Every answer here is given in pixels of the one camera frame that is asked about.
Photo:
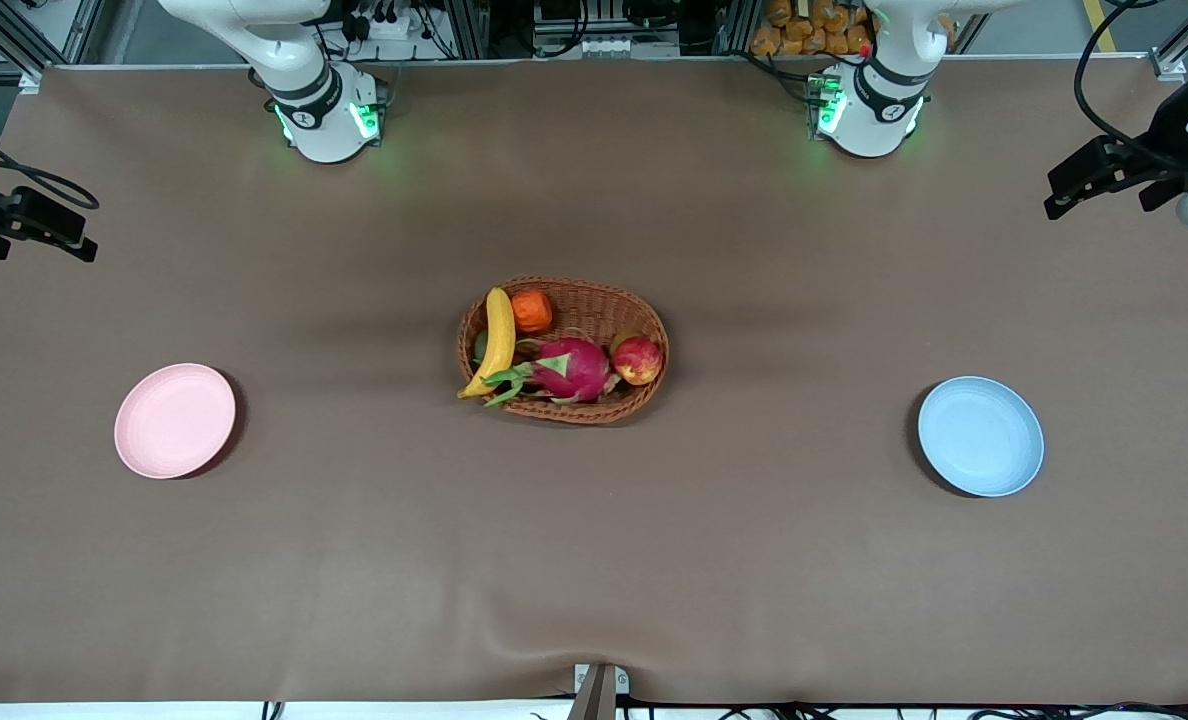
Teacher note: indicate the green avocado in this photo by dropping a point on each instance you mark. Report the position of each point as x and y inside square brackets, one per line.
[479, 346]

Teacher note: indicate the red apple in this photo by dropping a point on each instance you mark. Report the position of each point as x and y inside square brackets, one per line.
[638, 360]

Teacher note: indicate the orange fruit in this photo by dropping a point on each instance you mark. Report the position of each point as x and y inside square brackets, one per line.
[531, 311]

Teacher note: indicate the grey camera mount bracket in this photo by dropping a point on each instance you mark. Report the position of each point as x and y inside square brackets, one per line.
[600, 690]

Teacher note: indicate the yellow banana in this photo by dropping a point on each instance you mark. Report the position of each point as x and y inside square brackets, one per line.
[499, 335]

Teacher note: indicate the blue plate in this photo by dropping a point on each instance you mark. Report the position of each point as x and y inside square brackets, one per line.
[981, 436]

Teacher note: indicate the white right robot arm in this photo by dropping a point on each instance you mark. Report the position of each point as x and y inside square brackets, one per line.
[319, 110]

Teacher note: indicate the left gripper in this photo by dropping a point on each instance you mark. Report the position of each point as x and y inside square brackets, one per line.
[1165, 140]

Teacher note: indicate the brown wicker basket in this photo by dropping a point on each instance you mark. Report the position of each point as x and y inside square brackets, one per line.
[594, 300]

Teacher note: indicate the brown table cloth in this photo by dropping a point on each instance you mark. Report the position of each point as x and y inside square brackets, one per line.
[594, 560]

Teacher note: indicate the pile of orange buns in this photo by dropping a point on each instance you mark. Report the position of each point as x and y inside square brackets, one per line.
[804, 25]

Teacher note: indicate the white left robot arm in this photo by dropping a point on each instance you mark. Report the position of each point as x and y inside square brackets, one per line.
[874, 110]

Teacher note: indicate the pink plate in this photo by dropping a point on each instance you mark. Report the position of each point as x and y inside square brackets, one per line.
[174, 420]

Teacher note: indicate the pink dragon fruit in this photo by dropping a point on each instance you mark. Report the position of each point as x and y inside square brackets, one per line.
[574, 368]

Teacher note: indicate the white power strip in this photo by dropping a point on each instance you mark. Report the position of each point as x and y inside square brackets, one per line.
[389, 25]

